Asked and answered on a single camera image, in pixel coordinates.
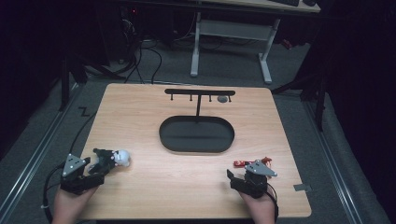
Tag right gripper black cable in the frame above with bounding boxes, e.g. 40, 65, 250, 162
265, 182, 280, 224

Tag black metal stand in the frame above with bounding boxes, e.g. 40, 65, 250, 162
270, 60, 330, 133
58, 54, 125, 112

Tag black computer tower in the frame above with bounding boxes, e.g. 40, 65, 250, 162
119, 5, 142, 64

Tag black keyboard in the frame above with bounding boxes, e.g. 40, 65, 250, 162
269, 0, 302, 7

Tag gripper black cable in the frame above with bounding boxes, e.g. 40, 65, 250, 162
265, 182, 280, 224
41, 110, 98, 224

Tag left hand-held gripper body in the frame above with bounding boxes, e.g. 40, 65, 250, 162
60, 148, 106, 196

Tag black floor cables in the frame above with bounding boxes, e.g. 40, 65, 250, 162
123, 39, 163, 86

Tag aluminium floor rail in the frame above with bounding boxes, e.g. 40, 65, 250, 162
302, 100, 364, 224
0, 83, 81, 217

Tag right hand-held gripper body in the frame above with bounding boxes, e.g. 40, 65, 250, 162
240, 159, 278, 200

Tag person's left hand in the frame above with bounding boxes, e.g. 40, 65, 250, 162
50, 186, 99, 224

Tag red keychain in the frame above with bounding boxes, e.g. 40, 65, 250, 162
233, 156, 273, 169

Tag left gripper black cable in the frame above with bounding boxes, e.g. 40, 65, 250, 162
41, 110, 98, 224

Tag grey tape strip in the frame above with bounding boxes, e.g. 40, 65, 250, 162
293, 183, 313, 192

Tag white frame desk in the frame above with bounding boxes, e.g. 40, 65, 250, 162
190, 0, 321, 85

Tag black key rack with tray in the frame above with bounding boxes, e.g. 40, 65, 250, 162
158, 88, 236, 154

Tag person's right hand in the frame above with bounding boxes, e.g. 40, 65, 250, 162
239, 190, 277, 224

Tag pale plush toy keychain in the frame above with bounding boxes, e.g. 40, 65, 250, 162
113, 148, 132, 168

